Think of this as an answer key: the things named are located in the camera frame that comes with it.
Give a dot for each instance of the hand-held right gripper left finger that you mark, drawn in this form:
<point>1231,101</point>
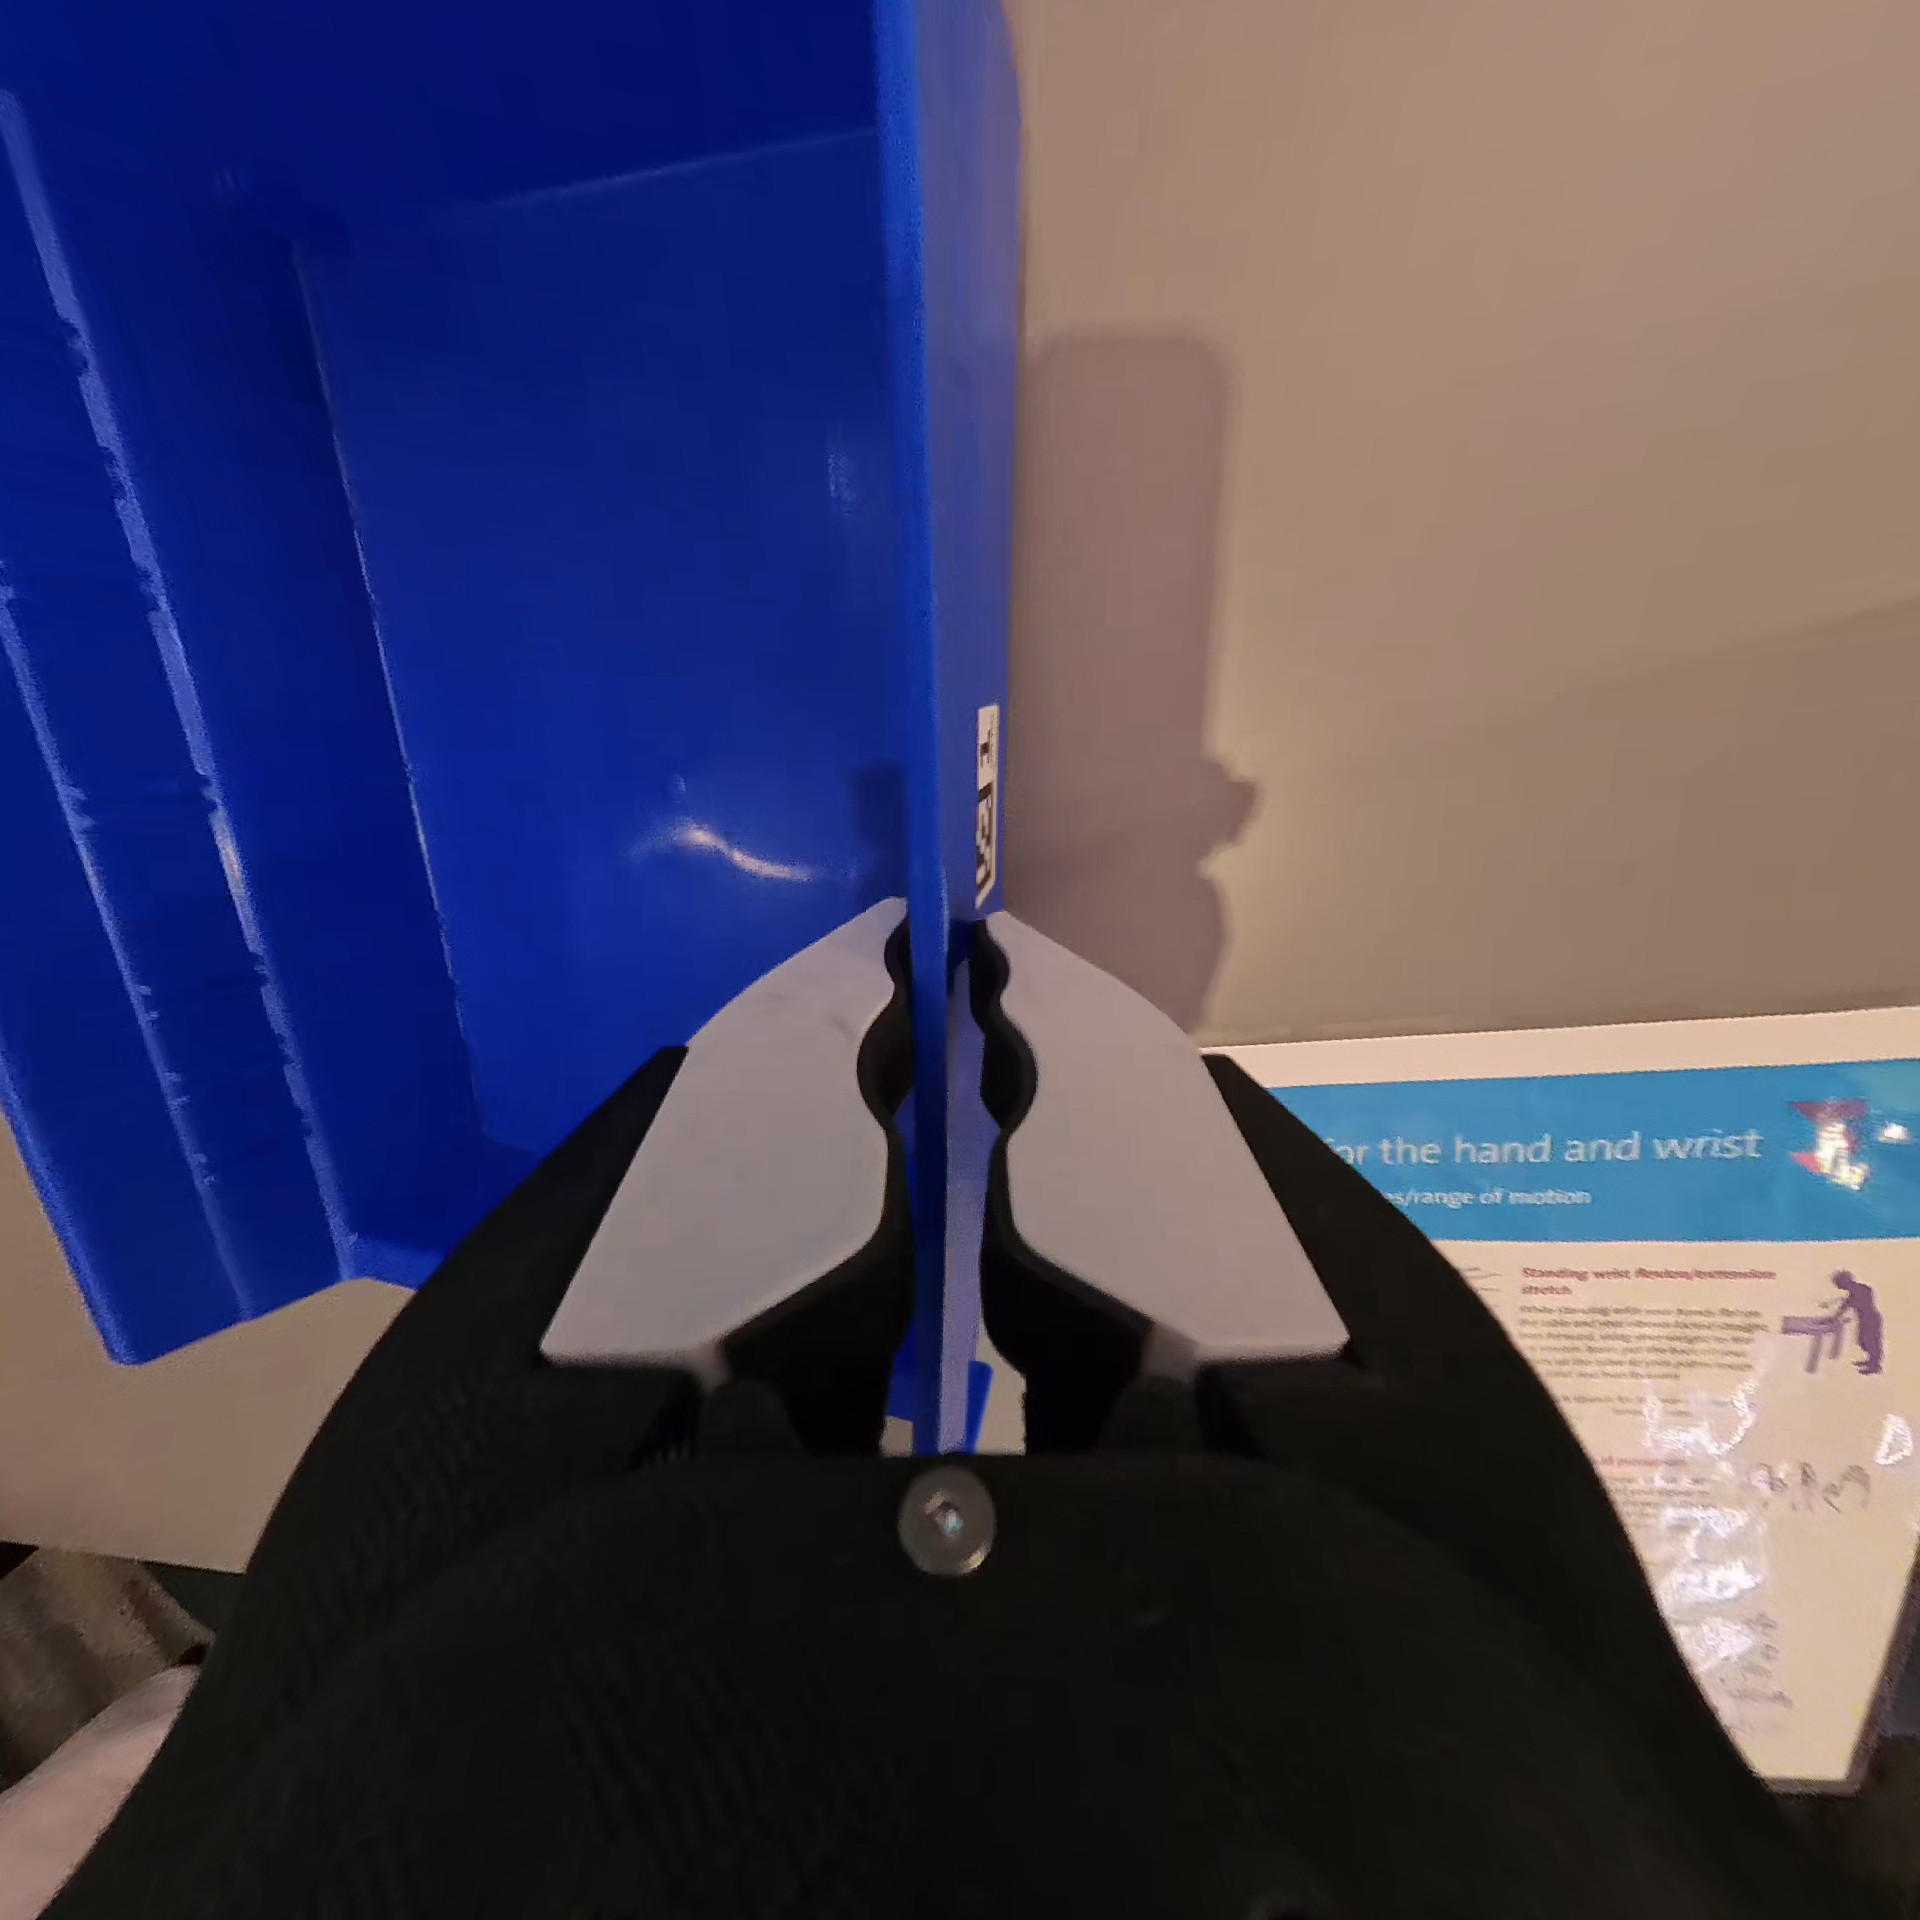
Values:
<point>721,1200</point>

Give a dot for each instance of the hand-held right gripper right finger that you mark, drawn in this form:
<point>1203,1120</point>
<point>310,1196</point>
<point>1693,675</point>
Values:
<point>1155,1200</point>

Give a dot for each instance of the blue parts bin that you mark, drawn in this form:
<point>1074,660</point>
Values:
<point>600,600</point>

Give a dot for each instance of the laminated exercise sheet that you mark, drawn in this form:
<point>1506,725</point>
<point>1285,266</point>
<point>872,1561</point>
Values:
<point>1650,1141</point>

